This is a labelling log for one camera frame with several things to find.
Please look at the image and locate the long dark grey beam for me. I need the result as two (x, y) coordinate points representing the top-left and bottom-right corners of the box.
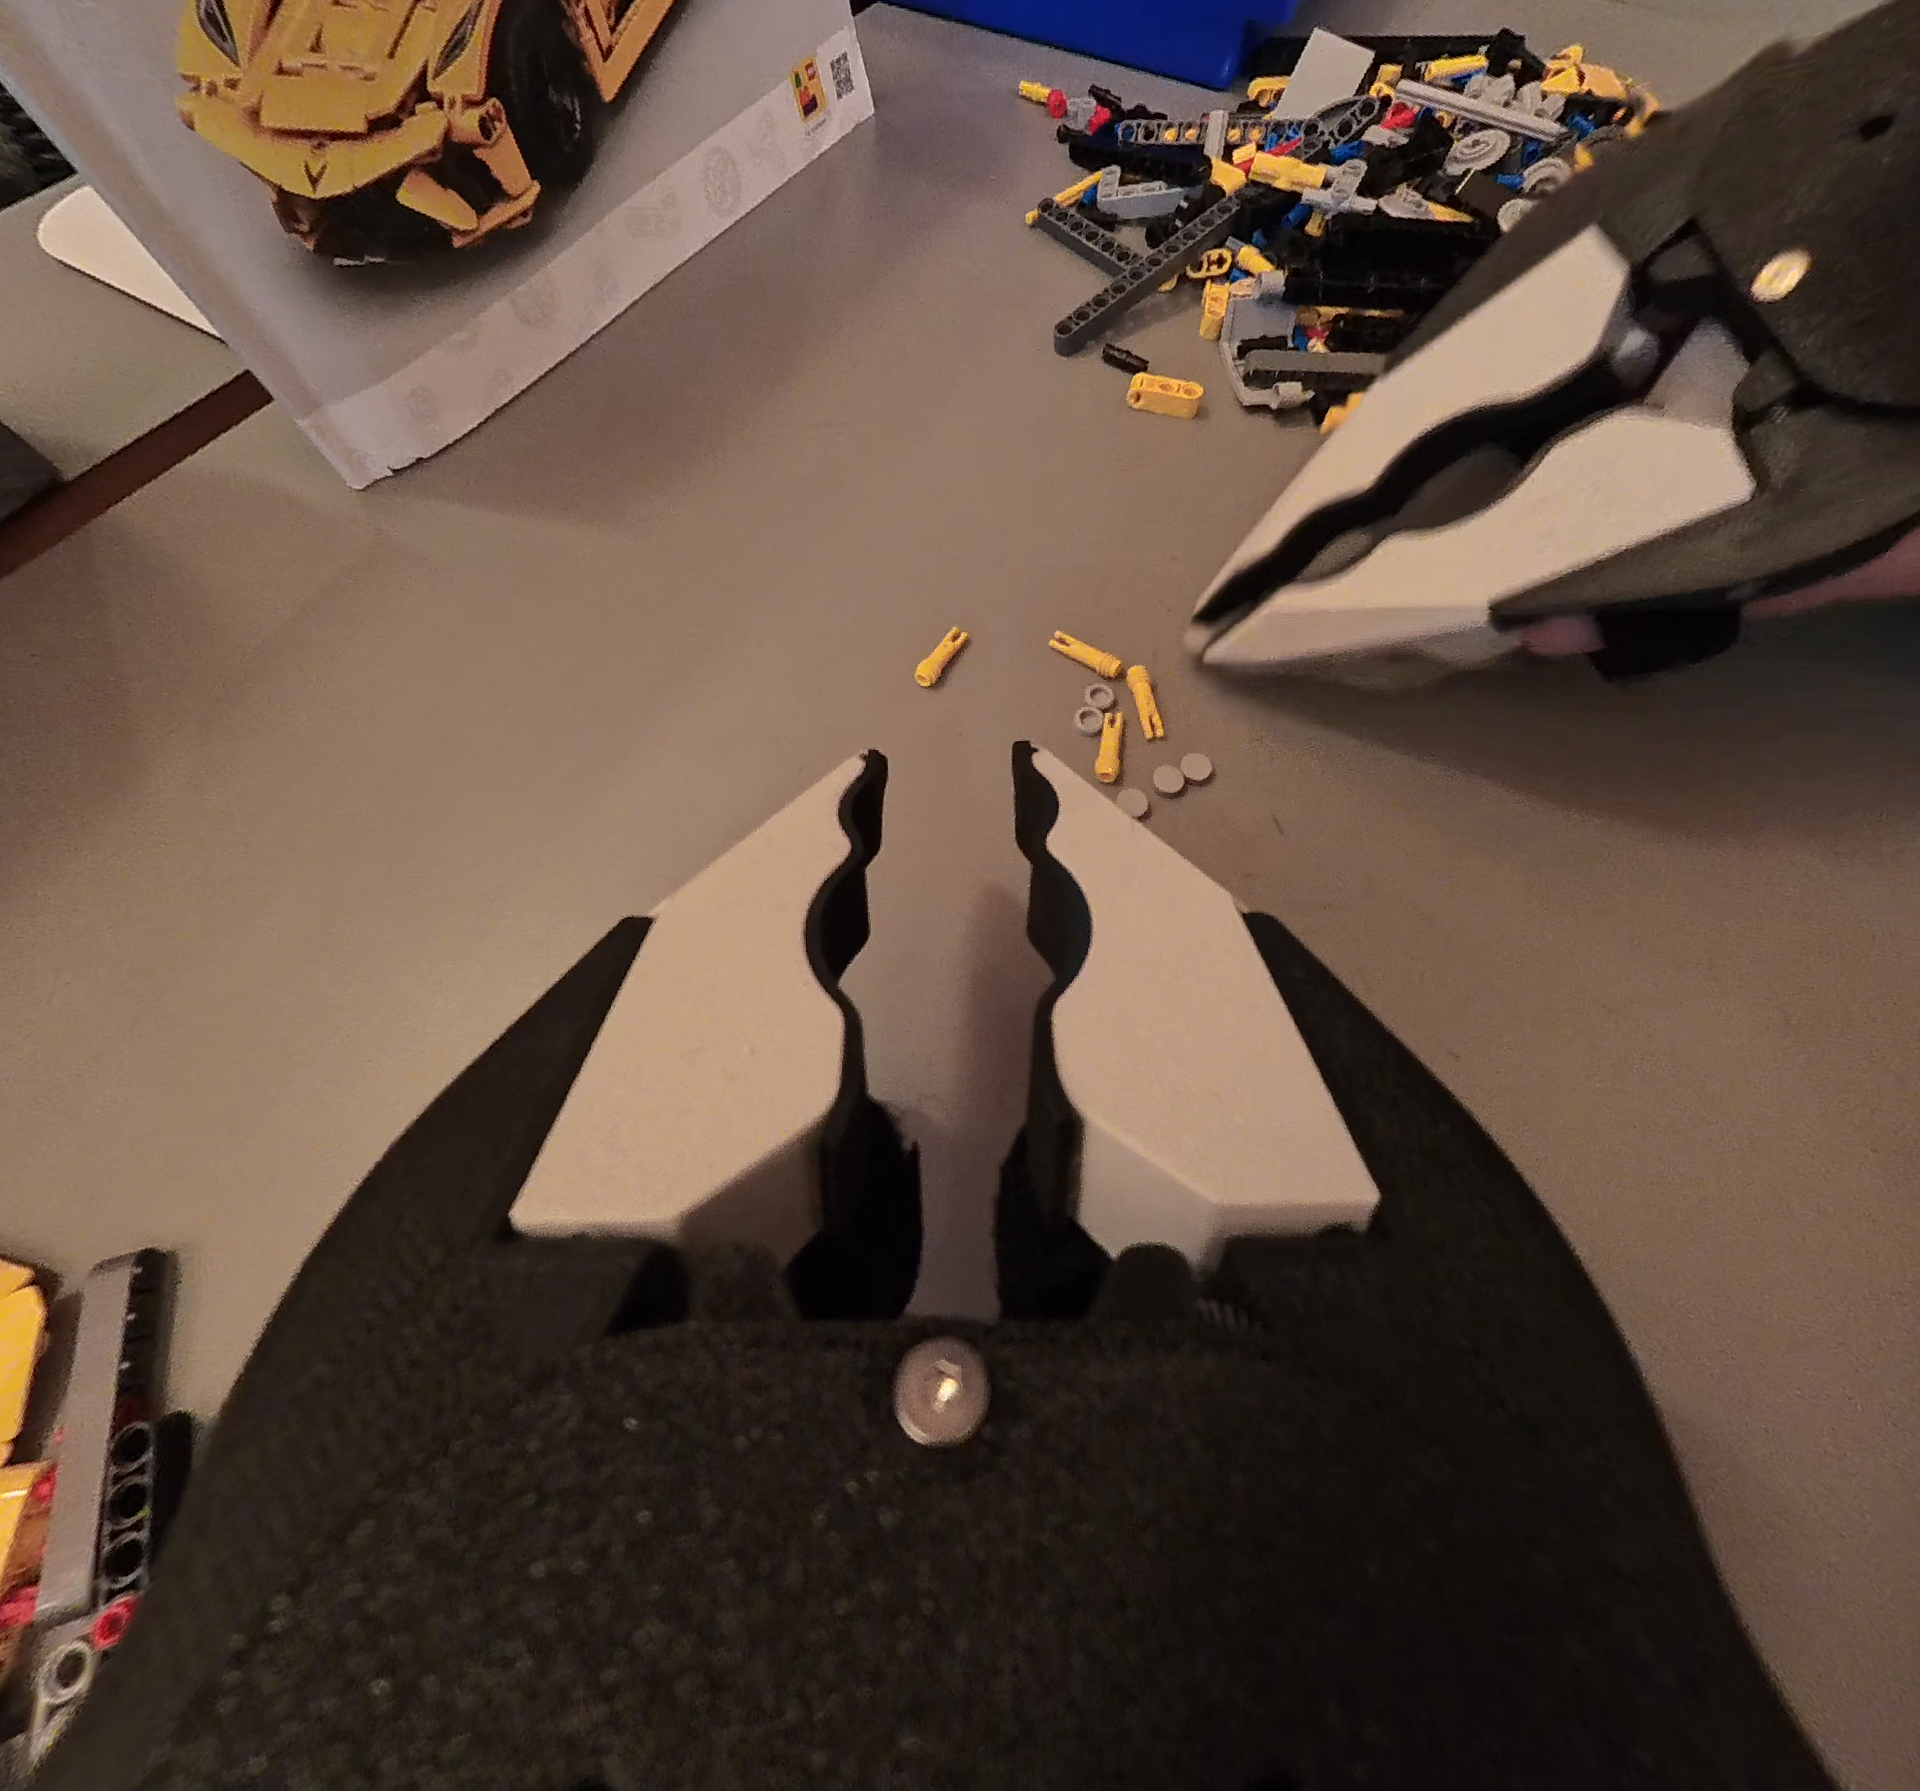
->
(1054, 194), (1247, 358)

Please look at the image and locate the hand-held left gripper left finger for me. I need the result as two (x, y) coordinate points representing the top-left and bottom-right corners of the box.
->
(509, 754), (920, 1318)

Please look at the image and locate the yellow toy car section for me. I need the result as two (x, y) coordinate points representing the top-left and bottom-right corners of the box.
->
(0, 1248), (198, 1748)

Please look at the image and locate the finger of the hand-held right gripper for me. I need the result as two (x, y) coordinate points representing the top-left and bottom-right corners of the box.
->
(1197, 227), (1639, 625)
(1197, 416), (1759, 693)

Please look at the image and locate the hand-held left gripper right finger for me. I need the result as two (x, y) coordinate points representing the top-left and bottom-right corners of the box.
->
(995, 746), (1380, 1318)

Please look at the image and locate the white flat stand base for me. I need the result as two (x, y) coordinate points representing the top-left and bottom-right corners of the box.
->
(38, 187), (226, 341)

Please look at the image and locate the person's right hand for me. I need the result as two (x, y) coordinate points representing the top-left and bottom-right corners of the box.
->
(1518, 516), (1920, 663)

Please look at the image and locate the white instruction booklet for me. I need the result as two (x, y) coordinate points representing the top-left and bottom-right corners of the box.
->
(0, 0), (876, 491)

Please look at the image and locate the grey desk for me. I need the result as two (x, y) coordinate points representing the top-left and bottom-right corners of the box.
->
(0, 0), (1920, 1748)

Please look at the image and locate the pile of toy bricks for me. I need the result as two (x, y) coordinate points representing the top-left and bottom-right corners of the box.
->
(1020, 29), (1657, 436)

